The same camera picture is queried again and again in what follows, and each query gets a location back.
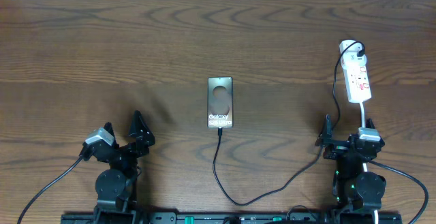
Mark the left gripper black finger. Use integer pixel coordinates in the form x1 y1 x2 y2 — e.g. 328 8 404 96
128 110 155 146
103 122 116 146

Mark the black charger cable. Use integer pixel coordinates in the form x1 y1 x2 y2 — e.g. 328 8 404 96
212 40 367 207

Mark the Samsung Galaxy smartphone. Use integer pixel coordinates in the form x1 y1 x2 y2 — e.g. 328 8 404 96
207 77 234 128

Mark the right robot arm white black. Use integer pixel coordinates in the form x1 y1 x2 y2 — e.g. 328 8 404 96
315 115 386 223

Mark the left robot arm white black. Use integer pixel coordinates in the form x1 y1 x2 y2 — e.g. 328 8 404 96
80 110 155 223

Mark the white power strip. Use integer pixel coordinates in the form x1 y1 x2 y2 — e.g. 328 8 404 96
339 39 371 103

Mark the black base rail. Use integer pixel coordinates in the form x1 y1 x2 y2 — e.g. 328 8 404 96
61 211 403 224

